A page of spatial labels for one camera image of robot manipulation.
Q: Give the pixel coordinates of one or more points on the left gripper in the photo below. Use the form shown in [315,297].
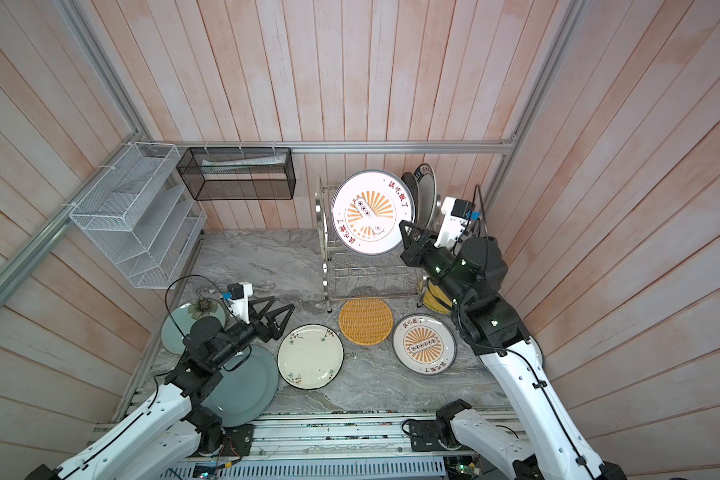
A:
[270,317]

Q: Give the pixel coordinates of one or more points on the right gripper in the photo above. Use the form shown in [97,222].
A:
[417,254]

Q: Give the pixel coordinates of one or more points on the small orange sunburst plate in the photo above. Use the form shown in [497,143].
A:
[367,209]

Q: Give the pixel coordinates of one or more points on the white plate green lettered rim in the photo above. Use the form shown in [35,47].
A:
[427,194]

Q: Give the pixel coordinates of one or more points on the black round plate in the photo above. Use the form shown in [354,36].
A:
[410,181]

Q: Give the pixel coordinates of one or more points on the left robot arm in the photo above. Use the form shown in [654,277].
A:
[173,423]

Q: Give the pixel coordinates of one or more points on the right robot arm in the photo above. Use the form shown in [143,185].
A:
[471,277]

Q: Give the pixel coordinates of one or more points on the stainless steel dish rack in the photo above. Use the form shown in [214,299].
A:
[347,275]

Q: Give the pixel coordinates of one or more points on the cream floral plate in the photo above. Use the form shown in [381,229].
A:
[310,357]

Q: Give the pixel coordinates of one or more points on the large teal plate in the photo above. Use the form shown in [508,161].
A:
[249,384]

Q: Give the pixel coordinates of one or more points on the yellow woven pattern plate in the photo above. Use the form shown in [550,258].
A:
[433,298]

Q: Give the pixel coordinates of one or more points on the light green flower plate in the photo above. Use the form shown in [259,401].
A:
[179,321]

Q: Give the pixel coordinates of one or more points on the orange woven pattern plate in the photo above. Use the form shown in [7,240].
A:
[366,322]

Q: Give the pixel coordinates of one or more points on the large orange sunburst plate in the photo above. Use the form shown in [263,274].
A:
[424,344]

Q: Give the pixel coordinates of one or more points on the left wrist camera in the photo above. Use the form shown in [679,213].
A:
[236,300]

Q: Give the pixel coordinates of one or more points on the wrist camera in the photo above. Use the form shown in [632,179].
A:
[236,300]
[457,216]

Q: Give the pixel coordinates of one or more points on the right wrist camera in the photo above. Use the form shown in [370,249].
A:
[457,216]

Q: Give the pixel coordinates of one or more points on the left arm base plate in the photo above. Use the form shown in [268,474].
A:
[240,441]

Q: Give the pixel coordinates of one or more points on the black wire mesh basket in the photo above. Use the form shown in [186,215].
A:
[238,173]

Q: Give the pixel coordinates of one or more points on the white wire mesh shelf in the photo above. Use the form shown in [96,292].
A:
[144,225]

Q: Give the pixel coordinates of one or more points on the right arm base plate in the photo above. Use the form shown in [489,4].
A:
[429,435]

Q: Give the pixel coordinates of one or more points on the aluminium frame rail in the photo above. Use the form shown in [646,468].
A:
[357,147]

